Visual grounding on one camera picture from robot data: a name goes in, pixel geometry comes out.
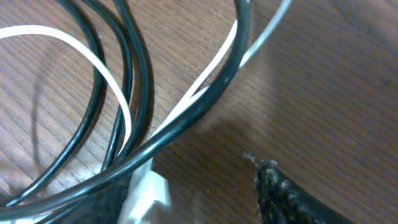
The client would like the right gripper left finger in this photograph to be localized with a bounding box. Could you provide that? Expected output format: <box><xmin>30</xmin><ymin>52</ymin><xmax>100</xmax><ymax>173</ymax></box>
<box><xmin>57</xmin><ymin>174</ymin><xmax>131</xmax><ymax>224</ymax></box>

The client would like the white USB cable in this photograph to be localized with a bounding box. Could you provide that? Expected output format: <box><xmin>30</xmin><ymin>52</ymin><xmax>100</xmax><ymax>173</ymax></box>
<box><xmin>0</xmin><ymin>0</ymin><xmax>293</xmax><ymax>224</ymax></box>

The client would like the thick black USB cable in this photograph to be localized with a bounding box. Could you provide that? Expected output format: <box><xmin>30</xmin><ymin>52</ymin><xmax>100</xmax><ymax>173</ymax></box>
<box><xmin>0</xmin><ymin>0</ymin><xmax>251</xmax><ymax>224</ymax></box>

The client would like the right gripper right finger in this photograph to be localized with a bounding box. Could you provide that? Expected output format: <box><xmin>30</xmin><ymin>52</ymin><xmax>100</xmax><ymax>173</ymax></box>
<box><xmin>242</xmin><ymin>152</ymin><xmax>352</xmax><ymax>224</ymax></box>

